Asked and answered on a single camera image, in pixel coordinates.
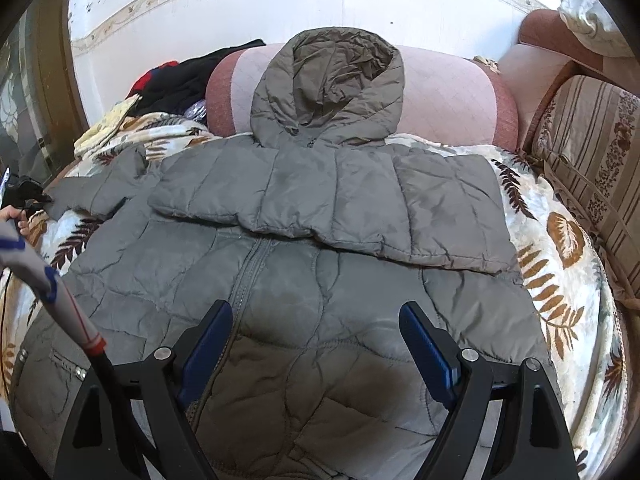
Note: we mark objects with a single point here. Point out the leaf print blanket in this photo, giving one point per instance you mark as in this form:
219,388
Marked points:
560,270

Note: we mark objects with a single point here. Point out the red cloth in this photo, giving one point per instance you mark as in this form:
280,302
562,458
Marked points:
145,80

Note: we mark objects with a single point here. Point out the grey hooded puffer jacket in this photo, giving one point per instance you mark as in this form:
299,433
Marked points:
320,270

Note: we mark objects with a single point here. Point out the clear plastic bag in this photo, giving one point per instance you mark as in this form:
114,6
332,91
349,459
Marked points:
197,111

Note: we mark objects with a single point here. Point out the striped floral sofa cushion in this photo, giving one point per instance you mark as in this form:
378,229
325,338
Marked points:
590,160

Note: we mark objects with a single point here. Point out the white crumpled cloth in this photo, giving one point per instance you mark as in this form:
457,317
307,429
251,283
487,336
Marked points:
595,25

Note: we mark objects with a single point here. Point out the wooden stained glass door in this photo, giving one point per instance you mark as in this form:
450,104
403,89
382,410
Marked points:
45,85

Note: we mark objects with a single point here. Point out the pale yellow cloth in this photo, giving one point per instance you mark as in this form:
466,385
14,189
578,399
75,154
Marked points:
105,125

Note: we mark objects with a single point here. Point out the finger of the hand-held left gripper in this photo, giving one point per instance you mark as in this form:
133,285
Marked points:
30,192

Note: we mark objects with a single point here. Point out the black clothes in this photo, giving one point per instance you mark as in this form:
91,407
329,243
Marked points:
190,80

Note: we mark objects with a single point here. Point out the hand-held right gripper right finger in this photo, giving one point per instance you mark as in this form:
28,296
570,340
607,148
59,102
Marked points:
425,345

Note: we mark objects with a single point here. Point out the person's left hand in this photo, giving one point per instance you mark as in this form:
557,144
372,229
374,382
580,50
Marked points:
7,216

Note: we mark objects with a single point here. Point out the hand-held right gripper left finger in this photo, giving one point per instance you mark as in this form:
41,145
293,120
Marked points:
207,350

